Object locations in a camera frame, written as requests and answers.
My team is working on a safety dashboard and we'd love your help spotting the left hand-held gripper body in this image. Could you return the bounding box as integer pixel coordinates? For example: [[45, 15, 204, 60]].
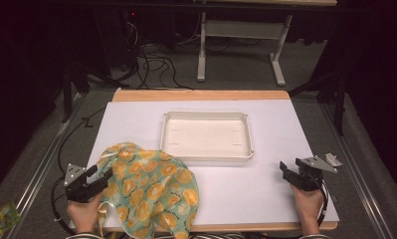
[[64, 163, 102, 204]]

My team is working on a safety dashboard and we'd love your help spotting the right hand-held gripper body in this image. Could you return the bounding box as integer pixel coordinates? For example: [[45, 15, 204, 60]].
[[295, 155, 338, 192]]

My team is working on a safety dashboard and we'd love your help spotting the orange print cloth bag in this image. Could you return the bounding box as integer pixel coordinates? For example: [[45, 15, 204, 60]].
[[96, 142, 200, 239]]

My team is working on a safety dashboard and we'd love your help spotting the white plastic tray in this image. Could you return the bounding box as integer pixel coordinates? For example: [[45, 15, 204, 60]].
[[159, 111, 255, 163]]

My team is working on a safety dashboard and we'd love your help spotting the person's left hand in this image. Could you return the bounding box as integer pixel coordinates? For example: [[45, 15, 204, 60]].
[[66, 192, 102, 230]]

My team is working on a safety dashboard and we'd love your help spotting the person's right hand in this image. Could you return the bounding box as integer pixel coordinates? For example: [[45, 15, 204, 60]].
[[290, 183, 325, 230]]

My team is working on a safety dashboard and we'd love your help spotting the white table mat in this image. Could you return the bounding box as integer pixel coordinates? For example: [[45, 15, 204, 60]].
[[68, 99, 340, 230]]

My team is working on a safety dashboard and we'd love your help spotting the black stand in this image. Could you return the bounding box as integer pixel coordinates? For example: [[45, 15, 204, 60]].
[[61, 63, 91, 123], [289, 73, 348, 137]]

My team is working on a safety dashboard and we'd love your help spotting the green packet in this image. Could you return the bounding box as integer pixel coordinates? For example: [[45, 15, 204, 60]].
[[0, 200, 22, 239]]

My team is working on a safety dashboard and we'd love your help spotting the left hand-held gripper cable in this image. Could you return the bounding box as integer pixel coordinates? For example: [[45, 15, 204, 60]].
[[50, 175, 76, 235]]

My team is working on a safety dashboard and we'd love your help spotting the hand-held gripper cable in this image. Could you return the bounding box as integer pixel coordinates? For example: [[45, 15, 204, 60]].
[[316, 178, 330, 228], [50, 175, 76, 235]]

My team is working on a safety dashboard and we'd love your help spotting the right hand-held gripper cable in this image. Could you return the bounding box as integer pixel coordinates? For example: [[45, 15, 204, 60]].
[[316, 178, 330, 228]]

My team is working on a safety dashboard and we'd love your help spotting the black floor cable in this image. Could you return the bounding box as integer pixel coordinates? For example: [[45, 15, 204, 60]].
[[57, 108, 105, 175]]

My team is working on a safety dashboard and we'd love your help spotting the metal floor rail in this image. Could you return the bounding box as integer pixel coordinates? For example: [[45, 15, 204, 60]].
[[3, 93, 88, 239], [319, 103, 396, 239]]

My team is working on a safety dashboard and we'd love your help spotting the bundle of black floor cables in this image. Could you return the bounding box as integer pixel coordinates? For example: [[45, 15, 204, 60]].
[[119, 13, 194, 91]]

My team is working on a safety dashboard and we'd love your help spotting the white desk frame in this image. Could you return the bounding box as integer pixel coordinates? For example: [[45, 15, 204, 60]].
[[196, 0, 338, 88]]

